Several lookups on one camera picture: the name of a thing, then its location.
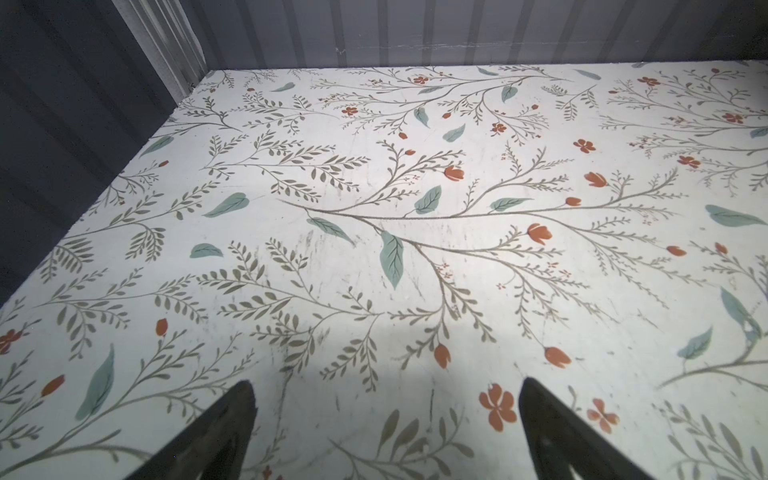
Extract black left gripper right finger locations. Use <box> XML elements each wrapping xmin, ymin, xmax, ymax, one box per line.
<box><xmin>518</xmin><ymin>377</ymin><xmax>651</xmax><ymax>480</ymax></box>

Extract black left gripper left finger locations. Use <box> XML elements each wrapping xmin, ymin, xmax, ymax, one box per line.
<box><xmin>129</xmin><ymin>380</ymin><xmax>258</xmax><ymax>480</ymax></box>

